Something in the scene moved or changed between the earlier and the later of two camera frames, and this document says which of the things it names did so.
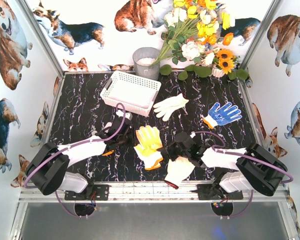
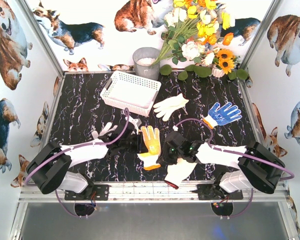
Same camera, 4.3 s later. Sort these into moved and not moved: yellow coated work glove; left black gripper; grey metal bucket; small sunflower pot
Moved: left black gripper
Not moved: yellow coated work glove; grey metal bucket; small sunflower pot
